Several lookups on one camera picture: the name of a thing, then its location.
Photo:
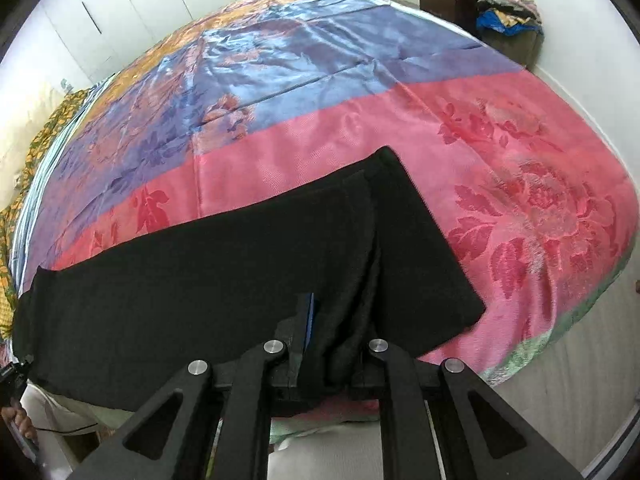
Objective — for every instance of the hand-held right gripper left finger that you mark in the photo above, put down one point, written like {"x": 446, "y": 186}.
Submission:
{"x": 308, "y": 321}

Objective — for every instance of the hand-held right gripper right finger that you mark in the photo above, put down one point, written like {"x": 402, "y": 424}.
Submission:
{"x": 386, "y": 371}

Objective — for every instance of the black pants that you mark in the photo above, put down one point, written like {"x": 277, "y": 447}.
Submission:
{"x": 200, "y": 270}

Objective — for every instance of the person's left hand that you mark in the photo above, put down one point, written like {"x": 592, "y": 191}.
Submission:
{"x": 16, "y": 422}

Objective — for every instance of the blue striped bed sheet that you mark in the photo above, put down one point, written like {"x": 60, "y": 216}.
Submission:
{"x": 47, "y": 180}

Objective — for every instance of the floral satin bedspread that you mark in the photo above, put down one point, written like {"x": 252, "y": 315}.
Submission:
{"x": 380, "y": 125}

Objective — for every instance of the cream pillow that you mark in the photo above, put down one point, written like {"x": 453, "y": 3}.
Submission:
{"x": 20, "y": 125}

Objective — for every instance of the yellow floral cloth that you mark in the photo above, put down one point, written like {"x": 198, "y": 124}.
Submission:
{"x": 55, "y": 122}

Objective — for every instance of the brown ottoman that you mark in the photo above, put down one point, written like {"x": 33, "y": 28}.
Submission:
{"x": 517, "y": 47}

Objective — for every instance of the white wardrobe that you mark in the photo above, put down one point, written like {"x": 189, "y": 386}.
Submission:
{"x": 150, "y": 0}

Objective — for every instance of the pile of colourful clothes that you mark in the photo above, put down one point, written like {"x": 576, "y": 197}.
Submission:
{"x": 510, "y": 12}

